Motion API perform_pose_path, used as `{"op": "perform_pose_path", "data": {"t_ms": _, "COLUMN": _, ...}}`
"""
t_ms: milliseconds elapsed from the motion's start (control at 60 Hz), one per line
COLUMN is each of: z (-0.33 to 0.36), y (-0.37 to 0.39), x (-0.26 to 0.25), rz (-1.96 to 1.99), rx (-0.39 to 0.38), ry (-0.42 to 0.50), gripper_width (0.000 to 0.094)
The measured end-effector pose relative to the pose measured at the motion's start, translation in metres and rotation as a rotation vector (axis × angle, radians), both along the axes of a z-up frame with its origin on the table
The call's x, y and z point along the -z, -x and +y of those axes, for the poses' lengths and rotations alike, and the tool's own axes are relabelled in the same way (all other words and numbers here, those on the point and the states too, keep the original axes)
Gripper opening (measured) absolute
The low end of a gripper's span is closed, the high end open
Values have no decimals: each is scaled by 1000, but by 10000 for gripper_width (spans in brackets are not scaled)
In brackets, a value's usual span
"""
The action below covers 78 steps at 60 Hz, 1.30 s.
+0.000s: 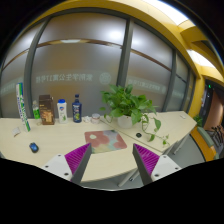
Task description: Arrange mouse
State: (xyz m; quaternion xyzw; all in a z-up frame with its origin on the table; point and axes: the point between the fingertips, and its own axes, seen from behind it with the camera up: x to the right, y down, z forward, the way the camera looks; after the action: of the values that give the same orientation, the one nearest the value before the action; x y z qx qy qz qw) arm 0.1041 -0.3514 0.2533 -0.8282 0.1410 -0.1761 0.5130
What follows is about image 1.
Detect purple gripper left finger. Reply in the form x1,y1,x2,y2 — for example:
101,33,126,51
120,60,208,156
43,142,93,185

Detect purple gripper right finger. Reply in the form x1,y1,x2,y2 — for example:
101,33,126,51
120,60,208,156
132,143,183,186

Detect floral mouse pad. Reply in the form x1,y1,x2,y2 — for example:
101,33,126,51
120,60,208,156
84,130,127,154

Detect blue computer mouse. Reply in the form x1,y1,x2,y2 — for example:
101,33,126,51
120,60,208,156
29,142,39,153

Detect black desk grommet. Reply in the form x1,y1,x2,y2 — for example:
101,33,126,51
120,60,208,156
136,133,142,138

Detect small white jar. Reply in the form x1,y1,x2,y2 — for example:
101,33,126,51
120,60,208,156
91,113,100,124

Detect blue shampoo bottle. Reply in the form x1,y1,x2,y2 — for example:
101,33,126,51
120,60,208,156
72,94,82,123

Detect green potted plant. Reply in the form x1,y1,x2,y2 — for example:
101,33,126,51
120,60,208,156
100,84,169,146

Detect white lotion bottle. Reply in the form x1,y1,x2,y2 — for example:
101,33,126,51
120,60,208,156
57,99,68,124

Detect yellow green chair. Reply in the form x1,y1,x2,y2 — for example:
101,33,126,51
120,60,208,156
190,126,219,162

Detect green clear bottle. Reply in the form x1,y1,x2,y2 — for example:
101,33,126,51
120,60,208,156
32,100,42,125

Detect brown carton box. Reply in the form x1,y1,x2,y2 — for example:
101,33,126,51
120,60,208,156
39,95,55,125

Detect small white card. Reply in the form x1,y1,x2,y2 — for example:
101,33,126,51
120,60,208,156
12,127,21,137

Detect tall green white tube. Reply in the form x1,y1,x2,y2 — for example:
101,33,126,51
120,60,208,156
16,82,31,132

